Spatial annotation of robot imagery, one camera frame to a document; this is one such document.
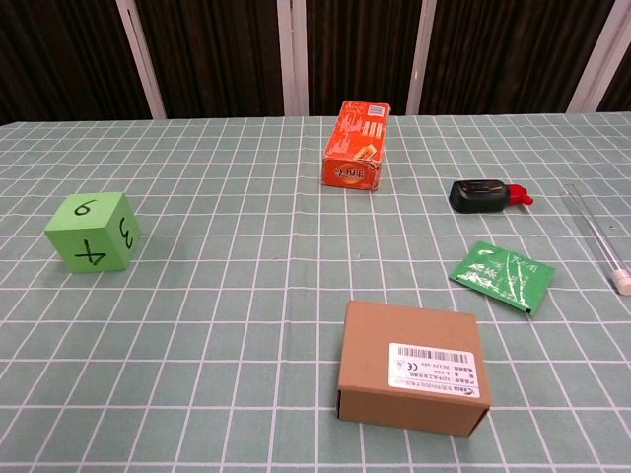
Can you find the light green numbered cube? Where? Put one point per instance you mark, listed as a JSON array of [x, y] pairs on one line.
[[66, 234]]

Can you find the orange printed carton box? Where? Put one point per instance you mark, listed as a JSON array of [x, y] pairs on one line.
[[355, 148]]

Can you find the brown cardboard box with label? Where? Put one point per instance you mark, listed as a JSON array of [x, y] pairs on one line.
[[394, 345]]

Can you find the green grid checked tablecloth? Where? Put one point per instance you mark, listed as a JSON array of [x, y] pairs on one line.
[[197, 345]]

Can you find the black red small device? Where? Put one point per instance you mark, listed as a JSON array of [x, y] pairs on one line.
[[475, 197]]

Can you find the green tea sachet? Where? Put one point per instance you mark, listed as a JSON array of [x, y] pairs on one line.
[[498, 276]]

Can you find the white thin stick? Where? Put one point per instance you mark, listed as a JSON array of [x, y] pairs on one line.
[[622, 283]]

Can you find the white double partition frame post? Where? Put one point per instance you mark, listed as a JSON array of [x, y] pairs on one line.
[[291, 59]]

